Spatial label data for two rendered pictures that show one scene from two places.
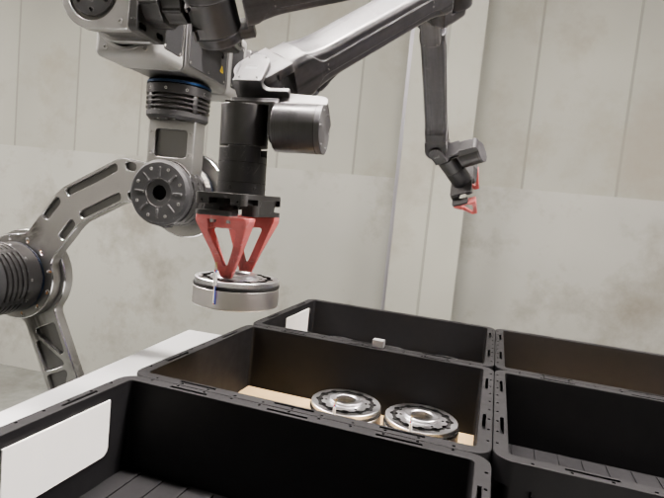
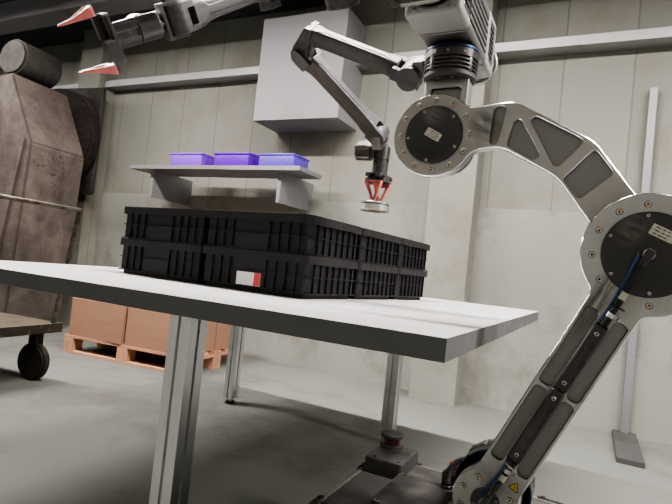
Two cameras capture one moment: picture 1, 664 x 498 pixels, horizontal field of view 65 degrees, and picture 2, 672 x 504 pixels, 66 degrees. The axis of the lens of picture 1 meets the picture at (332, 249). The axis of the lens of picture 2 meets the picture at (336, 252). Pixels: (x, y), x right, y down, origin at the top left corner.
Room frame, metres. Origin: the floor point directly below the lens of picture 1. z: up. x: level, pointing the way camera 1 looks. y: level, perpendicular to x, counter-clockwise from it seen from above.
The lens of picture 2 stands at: (2.48, 0.45, 0.79)
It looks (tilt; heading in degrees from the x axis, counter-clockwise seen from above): 2 degrees up; 194
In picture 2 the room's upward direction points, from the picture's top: 6 degrees clockwise
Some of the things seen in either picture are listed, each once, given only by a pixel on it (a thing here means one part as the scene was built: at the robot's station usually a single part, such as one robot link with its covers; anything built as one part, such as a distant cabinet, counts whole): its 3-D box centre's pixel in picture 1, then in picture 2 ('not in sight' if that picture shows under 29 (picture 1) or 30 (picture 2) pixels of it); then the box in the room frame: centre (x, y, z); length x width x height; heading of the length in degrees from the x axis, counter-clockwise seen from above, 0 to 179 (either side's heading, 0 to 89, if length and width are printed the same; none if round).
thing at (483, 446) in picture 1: (333, 378); (334, 233); (0.66, -0.02, 0.92); 0.40 x 0.30 x 0.02; 73
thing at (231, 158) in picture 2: not in sight; (239, 162); (-1.16, -1.29, 1.52); 0.34 x 0.23 x 0.11; 78
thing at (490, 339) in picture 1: (381, 332); (285, 222); (0.94, -0.11, 0.92); 0.40 x 0.30 x 0.02; 73
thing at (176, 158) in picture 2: not in sight; (195, 162); (-1.26, -1.73, 1.52); 0.34 x 0.23 x 0.11; 78
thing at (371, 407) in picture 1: (346, 403); not in sight; (0.73, -0.04, 0.86); 0.10 x 0.10 x 0.01
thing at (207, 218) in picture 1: (233, 237); (378, 190); (0.61, 0.12, 1.09); 0.07 x 0.07 x 0.09; 73
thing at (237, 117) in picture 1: (249, 126); (380, 153); (0.62, 0.11, 1.23); 0.07 x 0.06 x 0.07; 79
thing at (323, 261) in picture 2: not in sight; (279, 272); (0.94, -0.11, 0.76); 0.40 x 0.30 x 0.12; 73
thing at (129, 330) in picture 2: not in sight; (158, 330); (-0.98, -1.70, 0.19); 1.12 x 0.82 x 0.39; 78
